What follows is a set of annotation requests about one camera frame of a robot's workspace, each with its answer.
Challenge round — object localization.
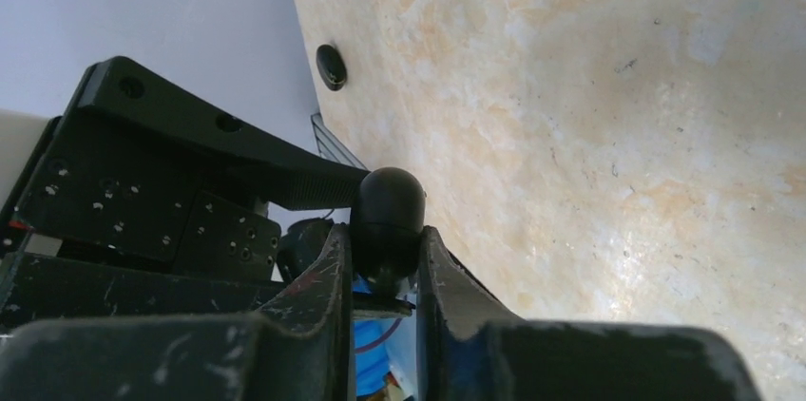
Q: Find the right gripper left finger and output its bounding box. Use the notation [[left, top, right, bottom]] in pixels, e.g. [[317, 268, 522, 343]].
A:
[[1, 235, 353, 400]]

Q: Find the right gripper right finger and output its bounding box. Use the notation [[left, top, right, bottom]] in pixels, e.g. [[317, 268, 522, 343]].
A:
[[416, 226, 761, 400]]

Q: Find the black earbud charging case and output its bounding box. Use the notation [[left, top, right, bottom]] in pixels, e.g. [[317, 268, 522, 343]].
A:
[[349, 167, 426, 296]]

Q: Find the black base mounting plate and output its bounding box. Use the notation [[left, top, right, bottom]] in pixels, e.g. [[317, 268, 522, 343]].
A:
[[1, 56, 366, 331]]

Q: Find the white cable duct strip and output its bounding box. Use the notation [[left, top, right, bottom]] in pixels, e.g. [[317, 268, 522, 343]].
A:
[[311, 113, 366, 170]]

